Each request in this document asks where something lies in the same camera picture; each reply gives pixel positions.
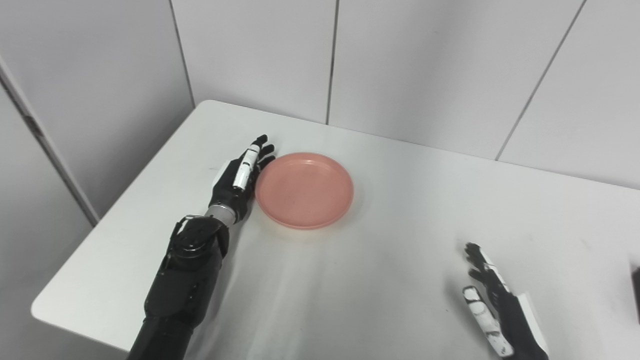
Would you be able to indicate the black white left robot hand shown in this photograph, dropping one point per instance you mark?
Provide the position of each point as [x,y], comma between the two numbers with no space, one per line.
[227,187]

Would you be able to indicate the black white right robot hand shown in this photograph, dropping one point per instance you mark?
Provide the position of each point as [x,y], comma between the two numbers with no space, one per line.
[510,315]

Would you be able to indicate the pink round plate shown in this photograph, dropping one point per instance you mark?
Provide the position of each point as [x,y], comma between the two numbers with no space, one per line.
[304,190]

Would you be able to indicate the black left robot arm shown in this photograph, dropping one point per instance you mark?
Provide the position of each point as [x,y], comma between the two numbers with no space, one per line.
[185,280]

